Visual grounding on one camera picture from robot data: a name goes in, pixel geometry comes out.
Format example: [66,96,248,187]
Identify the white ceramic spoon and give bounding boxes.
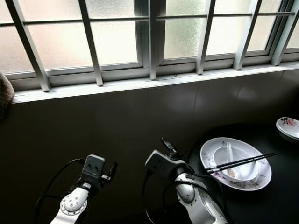
[225,142,243,180]

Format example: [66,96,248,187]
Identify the black chopstick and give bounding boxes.
[205,153,277,169]
[206,156,269,172]

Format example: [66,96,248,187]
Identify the white ceramic bowl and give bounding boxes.
[214,146,260,182]

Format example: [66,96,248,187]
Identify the white floral plate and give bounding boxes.
[200,137,272,191]

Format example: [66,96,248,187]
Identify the white framed frosted window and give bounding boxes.
[0,0,299,104]

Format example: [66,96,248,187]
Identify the black round table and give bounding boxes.
[187,122,299,224]

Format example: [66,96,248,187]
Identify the small white floral dish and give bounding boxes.
[276,117,299,140]

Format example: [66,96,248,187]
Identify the brown striped hanging towel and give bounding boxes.
[0,75,15,119]

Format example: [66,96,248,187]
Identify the white metal window grille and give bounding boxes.
[0,0,299,93]

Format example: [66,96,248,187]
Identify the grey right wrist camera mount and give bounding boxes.
[145,149,187,180]

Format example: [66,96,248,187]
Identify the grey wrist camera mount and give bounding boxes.
[82,155,106,183]
[145,149,187,180]

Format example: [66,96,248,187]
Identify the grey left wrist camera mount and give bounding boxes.
[82,155,106,183]

